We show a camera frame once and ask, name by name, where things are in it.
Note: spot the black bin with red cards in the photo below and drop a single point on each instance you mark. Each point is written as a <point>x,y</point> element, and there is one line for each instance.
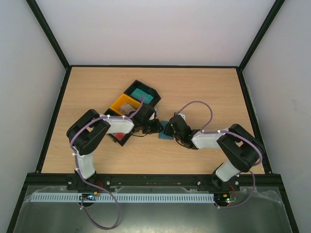
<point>119,124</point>

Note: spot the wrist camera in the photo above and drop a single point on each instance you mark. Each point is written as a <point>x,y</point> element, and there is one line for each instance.
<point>154,115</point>
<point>182,116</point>

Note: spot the teal card stack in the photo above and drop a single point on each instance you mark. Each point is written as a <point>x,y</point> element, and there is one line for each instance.
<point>138,93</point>

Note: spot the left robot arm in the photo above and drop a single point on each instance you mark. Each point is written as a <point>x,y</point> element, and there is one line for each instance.
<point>87,132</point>

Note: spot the yellow bin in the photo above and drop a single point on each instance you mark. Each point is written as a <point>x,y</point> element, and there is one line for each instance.
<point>124,99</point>

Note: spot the black bin with teal cards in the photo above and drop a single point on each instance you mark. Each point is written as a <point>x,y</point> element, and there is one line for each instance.
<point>145,88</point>

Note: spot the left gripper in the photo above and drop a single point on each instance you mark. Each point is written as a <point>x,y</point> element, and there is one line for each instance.
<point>156,128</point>

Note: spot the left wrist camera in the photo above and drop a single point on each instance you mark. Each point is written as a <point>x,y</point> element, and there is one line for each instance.
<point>154,115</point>

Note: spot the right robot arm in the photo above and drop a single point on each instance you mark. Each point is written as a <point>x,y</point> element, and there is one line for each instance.
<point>242,149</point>

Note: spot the teal card holder wallet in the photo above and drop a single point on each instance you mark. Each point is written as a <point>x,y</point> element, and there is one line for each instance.
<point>162,134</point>

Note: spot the white floral card stack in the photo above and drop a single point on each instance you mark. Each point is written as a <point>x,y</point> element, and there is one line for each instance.
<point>126,109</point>

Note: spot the white slotted cable duct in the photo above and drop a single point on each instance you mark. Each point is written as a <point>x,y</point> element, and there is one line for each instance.
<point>123,198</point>

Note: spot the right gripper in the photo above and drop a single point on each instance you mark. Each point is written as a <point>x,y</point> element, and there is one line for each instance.
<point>168,128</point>

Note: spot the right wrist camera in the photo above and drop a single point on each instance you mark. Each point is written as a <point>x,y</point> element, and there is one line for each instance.
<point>182,116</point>

